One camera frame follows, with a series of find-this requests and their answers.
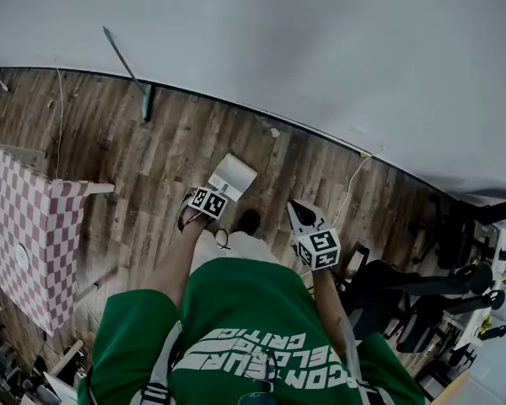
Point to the table with pink checkered cloth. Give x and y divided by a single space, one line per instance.
17 209

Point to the teal broom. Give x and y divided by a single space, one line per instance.
146 104

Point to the person's right forearm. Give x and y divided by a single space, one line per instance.
326 302

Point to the black shoe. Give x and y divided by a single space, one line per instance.
249 222

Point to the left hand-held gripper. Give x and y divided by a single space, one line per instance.
208 203

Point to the black office chair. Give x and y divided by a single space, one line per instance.
459 234
383 281

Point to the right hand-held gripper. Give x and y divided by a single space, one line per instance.
318 249

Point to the green printed t-shirt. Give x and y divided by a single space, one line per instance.
244 302

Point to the white round plate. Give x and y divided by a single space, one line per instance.
21 255

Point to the person's beige trousers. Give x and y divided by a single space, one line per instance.
244 247

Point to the person's left forearm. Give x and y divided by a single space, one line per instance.
173 260

